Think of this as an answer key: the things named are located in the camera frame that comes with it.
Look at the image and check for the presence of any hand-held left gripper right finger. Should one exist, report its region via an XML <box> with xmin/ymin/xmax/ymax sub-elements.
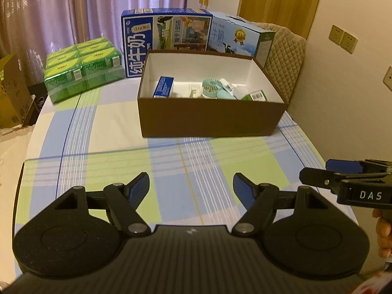
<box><xmin>231</xmin><ymin>172</ymin><xmax>323</xmax><ymax>237</ymax></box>

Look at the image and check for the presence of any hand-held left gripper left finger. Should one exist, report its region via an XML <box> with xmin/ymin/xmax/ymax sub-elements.
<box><xmin>53</xmin><ymin>171</ymin><xmax>151</xmax><ymax>237</ymax></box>

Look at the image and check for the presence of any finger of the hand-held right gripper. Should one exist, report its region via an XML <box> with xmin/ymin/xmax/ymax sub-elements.
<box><xmin>325</xmin><ymin>159</ymin><xmax>392</xmax><ymax>174</ymax></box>
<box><xmin>299</xmin><ymin>167</ymin><xmax>392</xmax><ymax>194</ymax></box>

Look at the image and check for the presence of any brown cardboard box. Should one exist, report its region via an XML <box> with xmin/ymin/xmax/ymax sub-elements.
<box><xmin>137</xmin><ymin>49</ymin><xmax>288</xmax><ymax>138</ymax></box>

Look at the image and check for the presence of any green medicine box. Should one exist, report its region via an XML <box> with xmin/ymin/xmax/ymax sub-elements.
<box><xmin>240</xmin><ymin>89</ymin><xmax>268</xmax><ymax>101</ymax></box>

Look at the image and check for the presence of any small blue box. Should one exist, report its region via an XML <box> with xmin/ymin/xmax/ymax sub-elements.
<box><xmin>152</xmin><ymin>76</ymin><xmax>176</xmax><ymax>98</ymax></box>

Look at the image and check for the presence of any white cream tube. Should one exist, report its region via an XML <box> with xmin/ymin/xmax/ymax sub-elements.
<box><xmin>219</xmin><ymin>79</ymin><xmax>242</xmax><ymax>94</ymax></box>

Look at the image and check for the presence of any mint handheld fan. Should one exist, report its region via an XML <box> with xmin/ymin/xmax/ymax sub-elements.
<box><xmin>201</xmin><ymin>78</ymin><xmax>237</xmax><ymax>100</ymax></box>

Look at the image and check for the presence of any white hair claw clip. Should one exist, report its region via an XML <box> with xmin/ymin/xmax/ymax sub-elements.
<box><xmin>187</xmin><ymin>83</ymin><xmax>203</xmax><ymax>98</ymax></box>

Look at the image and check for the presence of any person's right hand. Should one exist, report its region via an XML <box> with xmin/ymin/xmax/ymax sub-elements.
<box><xmin>372</xmin><ymin>208</ymin><xmax>392</xmax><ymax>259</ymax></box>

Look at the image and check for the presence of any green shrink-wrapped drink pack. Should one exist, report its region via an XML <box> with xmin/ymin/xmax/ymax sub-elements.
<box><xmin>44</xmin><ymin>37</ymin><xmax>123</xmax><ymax>104</ymax></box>

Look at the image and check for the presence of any dark blue milk carton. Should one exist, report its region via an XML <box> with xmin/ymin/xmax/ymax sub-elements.
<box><xmin>121</xmin><ymin>9</ymin><xmax>213</xmax><ymax>78</ymax></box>

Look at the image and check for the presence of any light blue milk carton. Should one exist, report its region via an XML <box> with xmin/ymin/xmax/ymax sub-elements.
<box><xmin>207</xmin><ymin>12</ymin><xmax>276</xmax><ymax>68</ymax></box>

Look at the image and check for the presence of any yellow cardboard box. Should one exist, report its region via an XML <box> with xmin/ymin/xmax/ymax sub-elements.
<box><xmin>0</xmin><ymin>53</ymin><xmax>32</xmax><ymax>128</ymax></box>

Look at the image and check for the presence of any brown wooden panel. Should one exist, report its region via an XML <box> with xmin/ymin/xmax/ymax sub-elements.
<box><xmin>238</xmin><ymin>0</ymin><xmax>326</xmax><ymax>36</ymax></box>

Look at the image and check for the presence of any pink sheer curtain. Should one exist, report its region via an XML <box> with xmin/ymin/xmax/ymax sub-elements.
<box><xmin>0</xmin><ymin>0</ymin><xmax>203</xmax><ymax>86</ymax></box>

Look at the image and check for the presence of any beige wall socket plate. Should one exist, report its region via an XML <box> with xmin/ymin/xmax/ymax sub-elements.
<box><xmin>341</xmin><ymin>31</ymin><xmax>358</xmax><ymax>54</ymax></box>
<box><xmin>383</xmin><ymin>66</ymin><xmax>392</xmax><ymax>92</ymax></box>
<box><xmin>329</xmin><ymin>24</ymin><xmax>344</xmax><ymax>47</ymax></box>

